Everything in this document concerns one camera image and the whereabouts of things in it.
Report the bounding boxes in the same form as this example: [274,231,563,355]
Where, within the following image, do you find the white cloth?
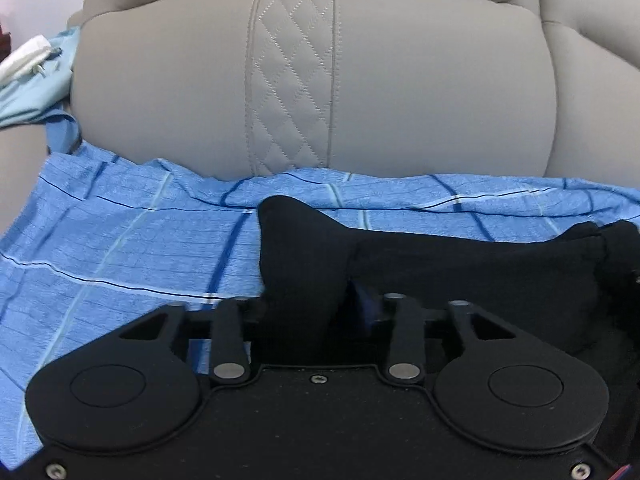
[0,35,53,86]

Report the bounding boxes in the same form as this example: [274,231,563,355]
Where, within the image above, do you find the light blue cloth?
[1,27,80,153]

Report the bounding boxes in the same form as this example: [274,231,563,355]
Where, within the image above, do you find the black pants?
[254,195,640,361]

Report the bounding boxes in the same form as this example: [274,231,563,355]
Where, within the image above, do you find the beige padded headboard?
[70,0,639,188]

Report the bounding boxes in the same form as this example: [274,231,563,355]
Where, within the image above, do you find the blue plaid bed sheet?
[1,144,639,468]

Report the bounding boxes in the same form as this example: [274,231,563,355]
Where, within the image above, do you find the dark wooden side table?
[0,30,12,62]

